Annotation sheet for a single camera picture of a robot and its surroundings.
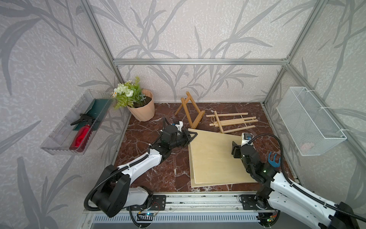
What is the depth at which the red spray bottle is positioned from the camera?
0.56m

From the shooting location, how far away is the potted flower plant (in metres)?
0.86

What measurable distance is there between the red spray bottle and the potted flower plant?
0.19 meters
